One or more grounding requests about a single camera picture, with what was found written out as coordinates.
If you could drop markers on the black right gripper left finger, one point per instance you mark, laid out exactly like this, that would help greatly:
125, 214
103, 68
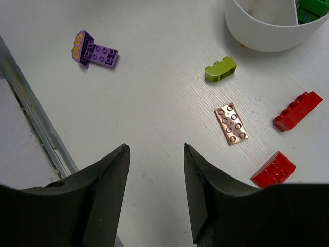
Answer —
82, 209

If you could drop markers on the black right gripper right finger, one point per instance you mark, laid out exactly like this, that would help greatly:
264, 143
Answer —
227, 212

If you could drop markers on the dark green square lego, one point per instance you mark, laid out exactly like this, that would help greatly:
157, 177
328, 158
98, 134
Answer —
317, 7

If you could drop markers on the dark green sloped lego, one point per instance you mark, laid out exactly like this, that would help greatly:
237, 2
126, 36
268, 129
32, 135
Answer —
305, 16

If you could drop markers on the red curved lego brick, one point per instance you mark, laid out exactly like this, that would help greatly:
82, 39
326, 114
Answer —
275, 171

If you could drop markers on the red long lego brick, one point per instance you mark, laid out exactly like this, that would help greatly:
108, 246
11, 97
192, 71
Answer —
297, 111

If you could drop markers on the purple lego assembly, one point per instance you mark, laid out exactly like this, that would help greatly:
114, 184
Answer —
85, 52

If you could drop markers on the lime green curved lego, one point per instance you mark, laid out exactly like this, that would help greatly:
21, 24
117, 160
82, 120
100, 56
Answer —
220, 69

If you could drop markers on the white round divided container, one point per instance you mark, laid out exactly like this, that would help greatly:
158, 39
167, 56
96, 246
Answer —
268, 26

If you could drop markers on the aluminium table front rail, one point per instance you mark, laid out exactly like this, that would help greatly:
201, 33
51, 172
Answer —
42, 127

